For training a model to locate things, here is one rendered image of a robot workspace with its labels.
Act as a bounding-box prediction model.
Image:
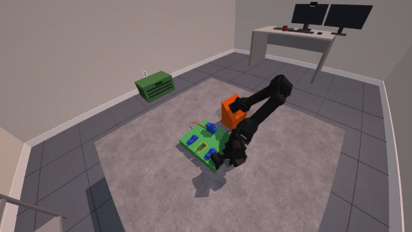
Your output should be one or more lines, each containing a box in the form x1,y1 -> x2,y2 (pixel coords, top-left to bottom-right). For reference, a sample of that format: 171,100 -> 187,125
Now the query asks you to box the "blue micro servo with orange cable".
194,122 -> 218,134

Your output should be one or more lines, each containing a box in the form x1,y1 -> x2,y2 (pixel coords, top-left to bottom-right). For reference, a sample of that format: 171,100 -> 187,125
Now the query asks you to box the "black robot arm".
227,75 -> 293,167

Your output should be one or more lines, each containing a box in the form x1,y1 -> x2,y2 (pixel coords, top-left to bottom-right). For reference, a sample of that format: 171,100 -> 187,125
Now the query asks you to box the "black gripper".
210,143 -> 232,170

